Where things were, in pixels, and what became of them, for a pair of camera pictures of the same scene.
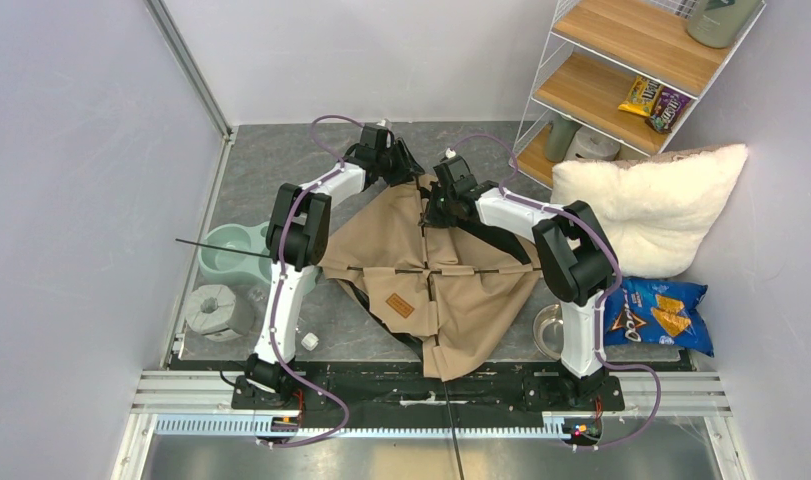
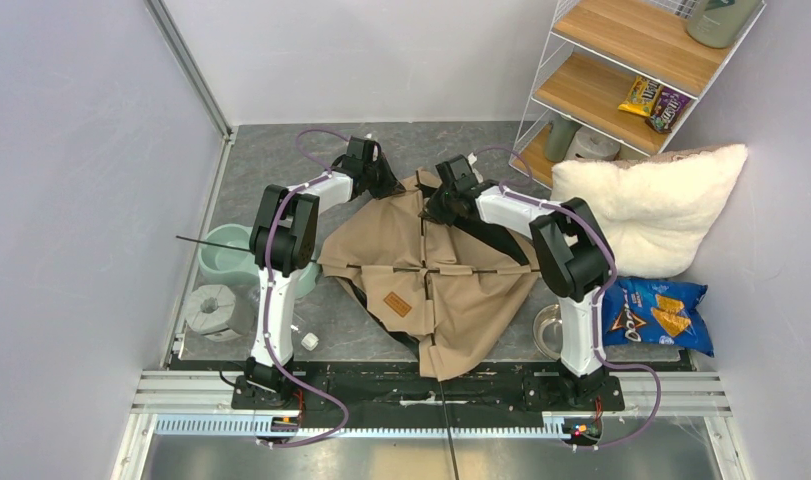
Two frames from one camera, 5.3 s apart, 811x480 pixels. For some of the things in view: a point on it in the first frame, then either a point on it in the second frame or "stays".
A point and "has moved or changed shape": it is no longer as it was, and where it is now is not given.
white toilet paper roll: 590,145 stays
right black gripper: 434,217 stays
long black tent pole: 453,422 has moved or changed shape
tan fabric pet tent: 455,293 stays
